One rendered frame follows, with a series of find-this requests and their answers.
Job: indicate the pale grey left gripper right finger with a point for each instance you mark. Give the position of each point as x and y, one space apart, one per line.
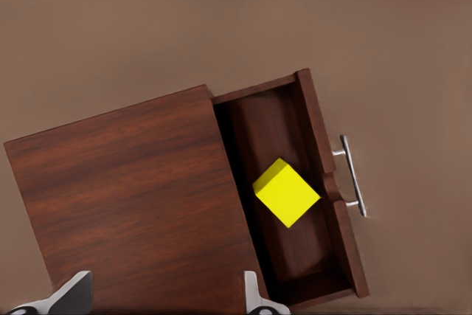
254 296

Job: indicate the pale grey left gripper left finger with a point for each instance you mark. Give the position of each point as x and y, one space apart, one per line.
72 294

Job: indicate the dark wooden drawer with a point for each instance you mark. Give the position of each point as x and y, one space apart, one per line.
291 197

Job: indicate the yellow cube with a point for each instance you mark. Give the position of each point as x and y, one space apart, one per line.
285 191

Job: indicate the dark wooden cabinet box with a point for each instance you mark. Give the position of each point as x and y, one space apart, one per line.
132 197

